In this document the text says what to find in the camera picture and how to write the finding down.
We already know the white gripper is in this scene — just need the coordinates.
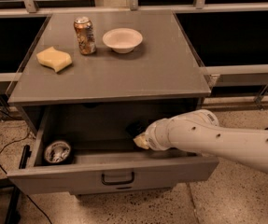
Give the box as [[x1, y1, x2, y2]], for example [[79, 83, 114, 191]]
[[134, 119, 171, 151]]

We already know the black floor cable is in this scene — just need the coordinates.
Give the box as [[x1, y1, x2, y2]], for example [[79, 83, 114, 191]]
[[0, 121, 53, 224]]

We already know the dented soda can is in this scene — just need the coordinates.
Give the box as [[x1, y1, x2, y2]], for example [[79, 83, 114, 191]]
[[74, 17, 96, 55]]

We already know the black stand leg left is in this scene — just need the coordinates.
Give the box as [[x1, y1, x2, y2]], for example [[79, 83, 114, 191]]
[[5, 145, 31, 224]]

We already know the grey drawer cabinet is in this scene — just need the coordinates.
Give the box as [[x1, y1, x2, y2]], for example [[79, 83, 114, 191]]
[[7, 9, 212, 135]]

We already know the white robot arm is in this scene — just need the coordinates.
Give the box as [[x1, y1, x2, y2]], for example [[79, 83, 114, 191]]
[[134, 109, 268, 174]]

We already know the open grey top drawer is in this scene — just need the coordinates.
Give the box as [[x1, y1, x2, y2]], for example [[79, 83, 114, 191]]
[[7, 104, 219, 195]]

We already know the yellow wavy sponge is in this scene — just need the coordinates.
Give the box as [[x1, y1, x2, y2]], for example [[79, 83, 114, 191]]
[[36, 47, 72, 73]]

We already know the white paper bowl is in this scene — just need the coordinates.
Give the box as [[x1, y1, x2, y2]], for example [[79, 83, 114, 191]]
[[103, 28, 143, 54]]

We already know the round tin in drawer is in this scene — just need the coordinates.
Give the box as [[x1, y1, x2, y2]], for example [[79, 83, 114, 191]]
[[43, 140, 72, 165]]

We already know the dark blue rxbar wrapper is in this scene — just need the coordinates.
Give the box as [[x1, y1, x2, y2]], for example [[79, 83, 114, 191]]
[[126, 121, 147, 138]]

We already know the black drawer handle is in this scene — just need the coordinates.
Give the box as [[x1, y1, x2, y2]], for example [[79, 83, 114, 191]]
[[101, 172, 135, 186]]

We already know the grey window railing frame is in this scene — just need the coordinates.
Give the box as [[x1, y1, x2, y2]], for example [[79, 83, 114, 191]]
[[0, 0, 268, 110]]

